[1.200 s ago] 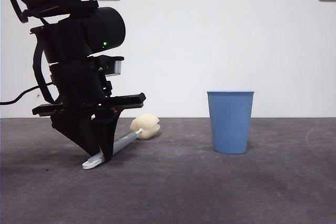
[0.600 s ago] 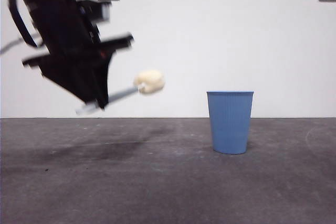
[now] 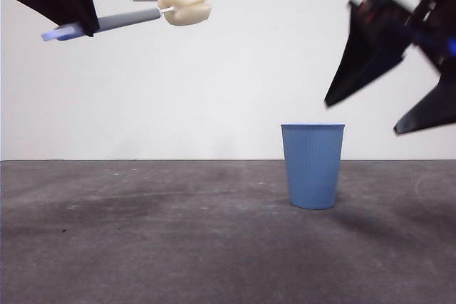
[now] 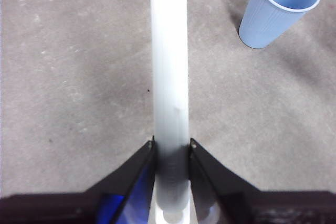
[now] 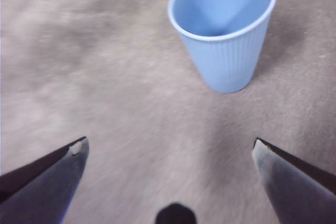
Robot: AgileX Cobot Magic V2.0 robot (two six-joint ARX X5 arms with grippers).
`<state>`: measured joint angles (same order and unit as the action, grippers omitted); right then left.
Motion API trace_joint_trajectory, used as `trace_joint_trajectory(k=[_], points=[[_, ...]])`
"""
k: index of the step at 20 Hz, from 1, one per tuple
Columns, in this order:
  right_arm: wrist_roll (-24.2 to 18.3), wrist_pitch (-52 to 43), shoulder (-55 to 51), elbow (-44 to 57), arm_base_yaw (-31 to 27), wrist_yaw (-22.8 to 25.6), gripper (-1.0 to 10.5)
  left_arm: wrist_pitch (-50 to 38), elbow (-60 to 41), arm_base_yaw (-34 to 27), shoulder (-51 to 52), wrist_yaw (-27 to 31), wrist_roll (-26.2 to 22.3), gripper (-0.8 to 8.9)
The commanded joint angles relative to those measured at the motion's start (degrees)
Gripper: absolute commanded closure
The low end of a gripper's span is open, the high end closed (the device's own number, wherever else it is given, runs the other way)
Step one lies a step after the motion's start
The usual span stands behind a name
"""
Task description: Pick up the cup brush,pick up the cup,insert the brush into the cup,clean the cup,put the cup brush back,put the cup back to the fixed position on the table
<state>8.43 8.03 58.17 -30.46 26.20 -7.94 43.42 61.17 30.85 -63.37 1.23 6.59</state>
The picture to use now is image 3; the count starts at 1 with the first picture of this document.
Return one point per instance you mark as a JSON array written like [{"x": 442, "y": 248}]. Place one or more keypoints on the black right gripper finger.
[
  {"x": 374, "y": 40},
  {"x": 434, "y": 108}
]

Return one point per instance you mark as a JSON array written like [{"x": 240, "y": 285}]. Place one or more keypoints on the blue ribbed plastic cup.
[{"x": 313, "y": 168}]

